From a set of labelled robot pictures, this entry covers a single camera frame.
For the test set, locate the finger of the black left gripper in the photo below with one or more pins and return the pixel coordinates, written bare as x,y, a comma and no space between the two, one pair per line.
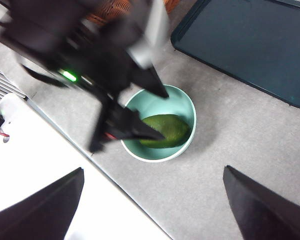
135,126
150,81

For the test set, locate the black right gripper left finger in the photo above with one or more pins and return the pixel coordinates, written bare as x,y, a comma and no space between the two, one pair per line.
45,210

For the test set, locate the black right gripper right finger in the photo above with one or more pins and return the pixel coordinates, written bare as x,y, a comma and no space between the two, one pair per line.
262,212

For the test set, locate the teal ceramic bowl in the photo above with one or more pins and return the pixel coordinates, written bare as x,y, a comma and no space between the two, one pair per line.
160,105

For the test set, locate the green avocado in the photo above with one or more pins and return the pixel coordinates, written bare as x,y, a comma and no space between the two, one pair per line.
172,130

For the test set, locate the brown wicker basket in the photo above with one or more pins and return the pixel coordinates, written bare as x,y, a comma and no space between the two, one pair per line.
107,11

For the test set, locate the dark rectangular tray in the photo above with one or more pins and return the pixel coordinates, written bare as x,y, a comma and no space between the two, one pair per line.
247,45

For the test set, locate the grey ribbed metal panel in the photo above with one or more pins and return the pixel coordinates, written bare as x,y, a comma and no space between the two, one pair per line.
0,87

